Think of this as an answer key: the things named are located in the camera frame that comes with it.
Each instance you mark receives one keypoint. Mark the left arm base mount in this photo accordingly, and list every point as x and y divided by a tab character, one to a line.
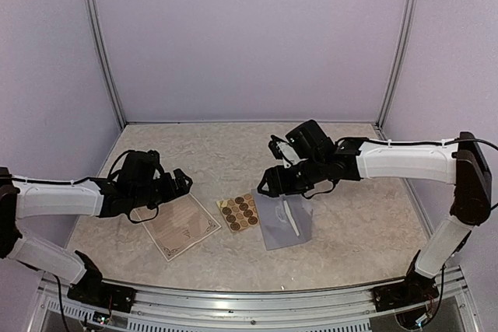
98	293

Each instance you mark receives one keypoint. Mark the left aluminium frame post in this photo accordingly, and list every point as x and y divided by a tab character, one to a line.
104	63

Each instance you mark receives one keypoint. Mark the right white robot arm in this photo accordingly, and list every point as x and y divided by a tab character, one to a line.
309	157

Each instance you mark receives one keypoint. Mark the right aluminium frame post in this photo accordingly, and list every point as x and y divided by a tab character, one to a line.
409	10

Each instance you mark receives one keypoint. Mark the ornate bordered letter sheet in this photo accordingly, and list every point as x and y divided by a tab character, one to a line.
180	225

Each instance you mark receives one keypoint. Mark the front aluminium rail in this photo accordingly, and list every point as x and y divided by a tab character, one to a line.
156	308

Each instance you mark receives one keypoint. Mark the grey envelope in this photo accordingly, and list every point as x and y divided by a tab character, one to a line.
275	228

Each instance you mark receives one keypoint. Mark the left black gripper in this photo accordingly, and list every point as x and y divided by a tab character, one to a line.
172	192

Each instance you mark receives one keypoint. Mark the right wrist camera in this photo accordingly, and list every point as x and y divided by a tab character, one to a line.
283	150

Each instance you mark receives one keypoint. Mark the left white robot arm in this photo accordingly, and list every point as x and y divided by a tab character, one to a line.
136	180

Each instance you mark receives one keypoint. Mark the aluminium frame post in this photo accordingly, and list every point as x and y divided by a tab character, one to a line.
104	63
409	10

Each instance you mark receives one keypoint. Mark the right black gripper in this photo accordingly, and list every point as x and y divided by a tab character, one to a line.
278	184

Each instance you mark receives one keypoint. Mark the beige letter sheet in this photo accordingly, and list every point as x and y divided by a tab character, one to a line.
293	216

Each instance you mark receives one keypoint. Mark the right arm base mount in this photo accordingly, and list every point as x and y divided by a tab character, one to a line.
411	290

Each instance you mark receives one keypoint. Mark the brown sticker sheet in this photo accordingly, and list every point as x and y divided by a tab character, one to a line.
239	213

